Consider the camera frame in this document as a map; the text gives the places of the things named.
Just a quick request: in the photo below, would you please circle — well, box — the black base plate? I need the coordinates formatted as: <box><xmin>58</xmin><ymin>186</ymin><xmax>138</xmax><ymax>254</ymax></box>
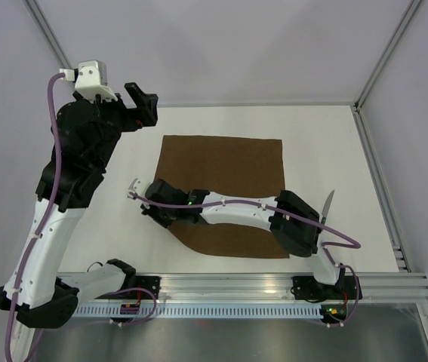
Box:
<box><xmin>97</xmin><ymin>275</ymin><xmax>162</xmax><ymax>300</ymax></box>
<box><xmin>291</xmin><ymin>271</ymin><xmax>362</xmax><ymax>303</ymax></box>

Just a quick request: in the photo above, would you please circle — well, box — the left aluminium frame post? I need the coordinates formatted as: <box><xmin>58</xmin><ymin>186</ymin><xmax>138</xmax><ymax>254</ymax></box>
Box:
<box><xmin>22</xmin><ymin>0</ymin><xmax>76</xmax><ymax>82</ymax></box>

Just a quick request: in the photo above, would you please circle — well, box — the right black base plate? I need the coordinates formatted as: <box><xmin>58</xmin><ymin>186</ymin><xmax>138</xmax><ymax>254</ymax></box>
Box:
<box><xmin>291</xmin><ymin>271</ymin><xmax>362</xmax><ymax>303</ymax></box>

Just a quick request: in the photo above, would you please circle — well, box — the aluminium frame post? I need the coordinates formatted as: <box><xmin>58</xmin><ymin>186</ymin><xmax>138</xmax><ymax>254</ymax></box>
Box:
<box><xmin>351</xmin><ymin>0</ymin><xmax>424</xmax><ymax>113</ymax></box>
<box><xmin>22</xmin><ymin>0</ymin><xmax>76</xmax><ymax>82</ymax></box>

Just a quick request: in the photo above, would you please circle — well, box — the right side aluminium rail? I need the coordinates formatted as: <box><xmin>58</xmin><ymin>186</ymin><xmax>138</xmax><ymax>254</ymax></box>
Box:
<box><xmin>351</xmin><ymin>106</ymin><xmax>412</xmax><ymax>272</ymax></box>

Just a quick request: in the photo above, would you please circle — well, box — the brown cloth napkin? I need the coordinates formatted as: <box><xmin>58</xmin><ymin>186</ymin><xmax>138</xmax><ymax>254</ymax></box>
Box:
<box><xmin>155</xmin><ymin>135</ymin><xmax>288</xmax><ymax>259</ymax></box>

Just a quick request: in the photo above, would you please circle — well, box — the aluminium rail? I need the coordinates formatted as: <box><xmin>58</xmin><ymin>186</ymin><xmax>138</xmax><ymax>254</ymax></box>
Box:
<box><xmin>351</xmin><ymin>106</ymin><xmax>412</xmax><ymax>272</ymax></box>
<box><xmin>57</xmin><ymin>271</ymin><xmax>428</xmax><ymax>303</ymax></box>

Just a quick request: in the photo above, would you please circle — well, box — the aluminium front rail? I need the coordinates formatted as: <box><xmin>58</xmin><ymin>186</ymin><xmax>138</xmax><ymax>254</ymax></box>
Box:
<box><xmin>57</xmin><ymin>271</ymin><xmax>428</xmax><ymax>303</ymax></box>

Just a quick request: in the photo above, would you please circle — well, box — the knife with teal handle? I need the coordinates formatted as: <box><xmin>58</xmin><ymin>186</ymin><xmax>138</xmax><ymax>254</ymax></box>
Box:
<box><xmin>321</xmin><ymin>189</ymin><xmax>335</xmax><ymax>225</ymax></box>

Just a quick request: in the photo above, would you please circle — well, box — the white slotted cable duct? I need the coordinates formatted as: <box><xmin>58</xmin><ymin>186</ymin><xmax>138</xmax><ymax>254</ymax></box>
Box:
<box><xmin>73</xmin><ymin>302</ymin><xmax>322</xmax><ymax>320</ymax></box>

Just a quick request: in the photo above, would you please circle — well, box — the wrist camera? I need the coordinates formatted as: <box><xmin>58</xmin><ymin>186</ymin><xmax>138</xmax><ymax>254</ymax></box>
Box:
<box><xmin>60</xmin><ymin>60</ymin><xmax>118</xmax><ymax>103</ymax></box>
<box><xmin>127</xmin><ymin>178</ymin><xmax>149</xmax><ymax>199</ymax></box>

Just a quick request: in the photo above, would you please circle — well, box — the right aluminium frame post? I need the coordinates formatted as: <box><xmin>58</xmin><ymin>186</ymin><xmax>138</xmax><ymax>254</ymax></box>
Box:
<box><xmin>351</xmin><ymin>0</ymin><xmax>424</xmax><ymax>113</ymax></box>

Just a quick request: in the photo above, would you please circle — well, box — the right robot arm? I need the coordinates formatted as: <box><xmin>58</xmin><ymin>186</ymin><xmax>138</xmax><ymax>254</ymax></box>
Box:
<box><xmin>128</xmin><ymin>179</ymin><xmax>359</xmax><ymax>302</ymax></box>

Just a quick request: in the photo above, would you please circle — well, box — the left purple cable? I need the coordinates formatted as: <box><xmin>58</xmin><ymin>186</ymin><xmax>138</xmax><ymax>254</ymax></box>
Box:
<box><xmin>3</xmin><ymin>72</ymin><xmax>66</xmax><ymax>362</ymax></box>

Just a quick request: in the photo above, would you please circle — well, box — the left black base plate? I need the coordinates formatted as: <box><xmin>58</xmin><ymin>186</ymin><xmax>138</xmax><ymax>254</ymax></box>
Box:
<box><xmin>97</xmin><ymin>275</ymin><xmax>162</xmax><ymax>300</ymax></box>

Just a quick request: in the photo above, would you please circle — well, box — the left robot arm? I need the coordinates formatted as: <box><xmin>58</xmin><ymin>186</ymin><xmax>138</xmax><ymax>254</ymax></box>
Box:
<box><xmin>0</xmin><ymin>82</ymin><xmax>159</xmax><ymax>329</ymax></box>

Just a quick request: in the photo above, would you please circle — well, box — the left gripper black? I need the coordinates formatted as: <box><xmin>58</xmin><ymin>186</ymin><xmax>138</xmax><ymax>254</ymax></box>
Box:
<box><xmin>75</xmin><ymin>81</ymin><xmax>158</xmax><ymax>169</ymax></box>

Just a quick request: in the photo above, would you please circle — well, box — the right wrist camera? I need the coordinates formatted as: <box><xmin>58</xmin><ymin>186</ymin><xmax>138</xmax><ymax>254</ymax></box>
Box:
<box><xmin>127</xmin><ymin>178</ymin><xmax>149</xmax><ymax>199</ymax></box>

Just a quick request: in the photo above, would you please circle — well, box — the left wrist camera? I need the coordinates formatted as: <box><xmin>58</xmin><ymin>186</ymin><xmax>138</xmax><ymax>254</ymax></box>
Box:
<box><xmin>60</xmin><ymin>60</ymin><xmax>118</xmax><ymax>103</ymax></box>

